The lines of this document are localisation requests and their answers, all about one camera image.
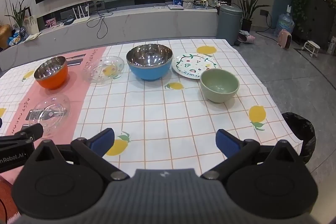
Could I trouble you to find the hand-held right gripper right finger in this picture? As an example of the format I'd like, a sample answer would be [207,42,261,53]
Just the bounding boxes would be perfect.
[201,129,306,182]

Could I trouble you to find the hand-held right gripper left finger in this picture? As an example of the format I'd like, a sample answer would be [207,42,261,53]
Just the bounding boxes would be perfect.
[25,128,130,182]

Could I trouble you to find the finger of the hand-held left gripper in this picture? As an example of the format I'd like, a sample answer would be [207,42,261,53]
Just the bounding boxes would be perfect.
[0,123,44,147]

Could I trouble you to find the green ceramic bowl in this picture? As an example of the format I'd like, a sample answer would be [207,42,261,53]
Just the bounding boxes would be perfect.
[200,68,240,104]

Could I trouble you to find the orange steel bowl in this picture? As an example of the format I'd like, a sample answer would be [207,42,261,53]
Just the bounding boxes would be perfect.
[34,56,69,90]

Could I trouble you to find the blue steel bowl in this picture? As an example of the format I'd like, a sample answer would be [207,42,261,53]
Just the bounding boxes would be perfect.
[126,44,174,81]

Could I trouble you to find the white painted plate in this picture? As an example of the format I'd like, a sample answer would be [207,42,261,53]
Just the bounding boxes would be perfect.
[172,53,217,80]

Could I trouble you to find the pink printed placemat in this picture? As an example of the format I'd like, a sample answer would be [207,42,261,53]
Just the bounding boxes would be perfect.
[0,46,108,185]

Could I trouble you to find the black trash bag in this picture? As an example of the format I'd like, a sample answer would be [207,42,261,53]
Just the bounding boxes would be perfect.
[281,112,316,165]

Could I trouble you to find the blue snack packet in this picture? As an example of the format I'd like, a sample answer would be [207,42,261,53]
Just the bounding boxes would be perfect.
[7,31,23,45]

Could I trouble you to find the thin book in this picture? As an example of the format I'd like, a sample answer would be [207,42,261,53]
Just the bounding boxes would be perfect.
[24,32,42,42]

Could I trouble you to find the golden vase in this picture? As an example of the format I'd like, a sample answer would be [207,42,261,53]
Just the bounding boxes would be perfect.
[0,24,12,50]

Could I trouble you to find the white patterned jar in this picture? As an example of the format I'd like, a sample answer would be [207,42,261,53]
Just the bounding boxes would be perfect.
[23,15,39,33]

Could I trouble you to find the pink patterned slipper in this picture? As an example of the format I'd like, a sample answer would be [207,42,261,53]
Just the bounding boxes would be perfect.
[238,30,256,45]

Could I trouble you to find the green plant in vase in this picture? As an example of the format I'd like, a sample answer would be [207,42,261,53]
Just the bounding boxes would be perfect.
[5,0,30,38]

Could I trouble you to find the grey-green trash can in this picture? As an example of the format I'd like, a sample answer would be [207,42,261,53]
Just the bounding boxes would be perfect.
[216,4,243,46]

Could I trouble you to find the pink heater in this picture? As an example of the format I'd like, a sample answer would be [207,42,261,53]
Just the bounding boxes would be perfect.
[278,29,293,49]

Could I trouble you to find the white router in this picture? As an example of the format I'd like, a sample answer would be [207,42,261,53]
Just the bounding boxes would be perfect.
[72,3,91,24]

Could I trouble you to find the white small stool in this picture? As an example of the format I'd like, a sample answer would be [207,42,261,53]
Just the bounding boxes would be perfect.
[301,40,320,58]

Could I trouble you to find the grey stone television console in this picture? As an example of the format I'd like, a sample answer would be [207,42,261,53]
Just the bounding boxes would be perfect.
[0,0,237,72]

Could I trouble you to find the blue water bottle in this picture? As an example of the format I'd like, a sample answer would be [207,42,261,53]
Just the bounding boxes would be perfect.
[274,13,294,37]

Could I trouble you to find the potted long-leaf plant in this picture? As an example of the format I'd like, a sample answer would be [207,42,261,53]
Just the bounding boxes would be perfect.
[227,0,273,31]

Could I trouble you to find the dark cabinet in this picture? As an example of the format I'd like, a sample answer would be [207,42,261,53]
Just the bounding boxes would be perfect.
[294,0,336,48]

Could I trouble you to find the black cable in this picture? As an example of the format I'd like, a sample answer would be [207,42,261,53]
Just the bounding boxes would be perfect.
[94,7,117,39]

